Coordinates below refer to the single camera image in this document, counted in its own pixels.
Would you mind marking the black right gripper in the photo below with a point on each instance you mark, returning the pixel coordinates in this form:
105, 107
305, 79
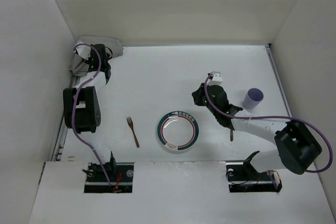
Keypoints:
199, 97

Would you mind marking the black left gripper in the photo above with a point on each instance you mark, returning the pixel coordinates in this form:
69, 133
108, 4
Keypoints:
105, 67

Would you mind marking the grey cloth napkin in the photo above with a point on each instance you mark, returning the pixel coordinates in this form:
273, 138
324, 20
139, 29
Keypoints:
80, 64

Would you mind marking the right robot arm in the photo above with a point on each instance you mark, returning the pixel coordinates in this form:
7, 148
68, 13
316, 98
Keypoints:
296, 148

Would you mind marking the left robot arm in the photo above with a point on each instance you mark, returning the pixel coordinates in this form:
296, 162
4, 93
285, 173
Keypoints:
81, 106

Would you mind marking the white plate with coloured rim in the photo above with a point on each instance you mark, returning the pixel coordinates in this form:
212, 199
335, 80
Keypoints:
177, 131

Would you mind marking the brown wooden spoon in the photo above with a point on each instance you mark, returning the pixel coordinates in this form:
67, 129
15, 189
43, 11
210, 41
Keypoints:
231, 135

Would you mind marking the lilac cup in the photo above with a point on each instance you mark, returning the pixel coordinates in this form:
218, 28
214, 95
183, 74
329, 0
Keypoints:
252, 98

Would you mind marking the brown wooden fork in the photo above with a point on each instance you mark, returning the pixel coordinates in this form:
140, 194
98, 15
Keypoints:
131, 125

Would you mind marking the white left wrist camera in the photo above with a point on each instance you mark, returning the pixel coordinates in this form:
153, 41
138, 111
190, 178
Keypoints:
82, 50

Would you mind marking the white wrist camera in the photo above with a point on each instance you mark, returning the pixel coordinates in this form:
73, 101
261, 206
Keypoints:
215, 78
82, 50

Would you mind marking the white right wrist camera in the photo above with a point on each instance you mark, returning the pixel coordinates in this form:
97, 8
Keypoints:
215, 78

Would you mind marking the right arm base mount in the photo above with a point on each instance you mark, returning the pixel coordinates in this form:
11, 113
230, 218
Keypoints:
243, 178

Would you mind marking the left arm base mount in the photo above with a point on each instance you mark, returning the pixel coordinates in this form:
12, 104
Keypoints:
117, 179

